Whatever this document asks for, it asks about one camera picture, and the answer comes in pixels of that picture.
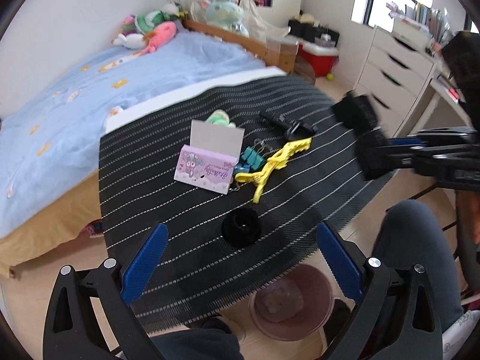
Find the tan bed skirt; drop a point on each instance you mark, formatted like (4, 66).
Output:
(60, 222)

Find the green striped plush toy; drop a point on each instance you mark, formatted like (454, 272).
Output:
(148, 22)

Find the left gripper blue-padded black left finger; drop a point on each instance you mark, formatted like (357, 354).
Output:
(72, 330)

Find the red cooler box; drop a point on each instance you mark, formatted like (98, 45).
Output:
(322, 59)

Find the books on desk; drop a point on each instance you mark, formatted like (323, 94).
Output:
(421, 27)

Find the wooden bed frame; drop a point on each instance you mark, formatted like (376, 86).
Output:
(271, 58)

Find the white drawer cabinet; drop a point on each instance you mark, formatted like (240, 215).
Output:
(395, 76)

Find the yellow plastic clip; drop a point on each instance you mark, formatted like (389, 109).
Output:
(277, 161)

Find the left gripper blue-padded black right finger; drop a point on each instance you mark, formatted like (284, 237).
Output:
(394, 315)

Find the black white-striped table mat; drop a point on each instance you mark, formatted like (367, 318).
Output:
(199, 273)

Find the teal binder clip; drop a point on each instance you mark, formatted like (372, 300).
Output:
(250, 157)

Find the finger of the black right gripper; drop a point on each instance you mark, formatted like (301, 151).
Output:
(355, 112)
(373, 154)

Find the light blue bed blanket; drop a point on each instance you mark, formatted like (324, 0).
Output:
(51, 144)

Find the large teal unicorn plush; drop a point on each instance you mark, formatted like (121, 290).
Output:
(224, 15)

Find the black clip tool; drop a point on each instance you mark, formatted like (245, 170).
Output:
(294, 130)

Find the pink fish plush toy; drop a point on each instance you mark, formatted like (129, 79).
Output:
(158, 37)

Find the black round lid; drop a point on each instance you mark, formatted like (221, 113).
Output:
(241, 228)

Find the pink waste bin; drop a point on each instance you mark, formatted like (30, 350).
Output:
(294, 306)

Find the toy blocks under bed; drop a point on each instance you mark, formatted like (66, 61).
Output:
(94, 229)

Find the white tote bag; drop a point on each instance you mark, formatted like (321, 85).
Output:
(257, 26)

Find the white bunny plush toy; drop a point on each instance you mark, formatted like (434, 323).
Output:
(133, 41)

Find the purple cartoon card box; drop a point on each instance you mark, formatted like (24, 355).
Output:
(210, 158)

